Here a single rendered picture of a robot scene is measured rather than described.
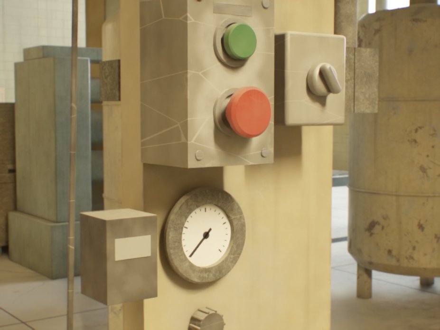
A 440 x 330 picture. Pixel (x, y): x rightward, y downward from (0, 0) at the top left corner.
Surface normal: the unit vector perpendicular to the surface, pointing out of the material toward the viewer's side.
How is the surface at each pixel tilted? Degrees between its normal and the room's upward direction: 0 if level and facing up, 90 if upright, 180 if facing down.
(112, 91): 90
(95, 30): 90
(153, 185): 90
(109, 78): 90
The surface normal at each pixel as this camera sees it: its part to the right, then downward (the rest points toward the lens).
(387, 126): -0.65, 0.06
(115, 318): 0.24, 0.07
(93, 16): -0.81, 0.04
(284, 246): 0.59, 0.06
